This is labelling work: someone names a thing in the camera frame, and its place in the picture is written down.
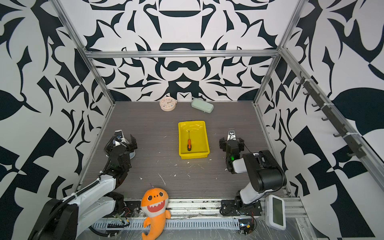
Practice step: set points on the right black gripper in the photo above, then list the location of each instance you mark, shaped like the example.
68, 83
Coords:
224, 144

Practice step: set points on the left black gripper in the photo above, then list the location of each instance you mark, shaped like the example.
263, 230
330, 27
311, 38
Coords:
132, 145

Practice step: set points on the orange black screwdriver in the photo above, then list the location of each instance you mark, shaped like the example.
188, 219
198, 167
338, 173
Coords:
189, 145

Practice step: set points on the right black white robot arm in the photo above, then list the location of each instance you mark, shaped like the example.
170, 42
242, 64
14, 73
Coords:
265, 173

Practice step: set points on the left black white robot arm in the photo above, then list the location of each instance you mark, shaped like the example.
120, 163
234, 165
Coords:
67, 218

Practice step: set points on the yellow plastic bin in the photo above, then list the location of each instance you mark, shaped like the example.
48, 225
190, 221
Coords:
199, 137

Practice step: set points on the green case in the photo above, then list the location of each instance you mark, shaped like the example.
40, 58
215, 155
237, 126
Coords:
202, 105

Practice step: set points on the pink round clock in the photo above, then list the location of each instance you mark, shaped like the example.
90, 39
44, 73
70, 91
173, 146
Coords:
168, 104

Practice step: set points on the orange shark plush toy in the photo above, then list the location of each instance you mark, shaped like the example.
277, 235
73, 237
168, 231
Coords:
154, 205

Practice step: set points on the white digital display device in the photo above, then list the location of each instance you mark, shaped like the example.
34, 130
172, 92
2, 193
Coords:
275, 213

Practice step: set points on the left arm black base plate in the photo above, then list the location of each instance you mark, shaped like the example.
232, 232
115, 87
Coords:
130, 209

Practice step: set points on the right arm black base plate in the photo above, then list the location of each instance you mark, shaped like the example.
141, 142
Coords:
231, 208

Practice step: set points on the white slotted cable duct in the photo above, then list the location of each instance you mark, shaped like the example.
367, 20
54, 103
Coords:
173, 224

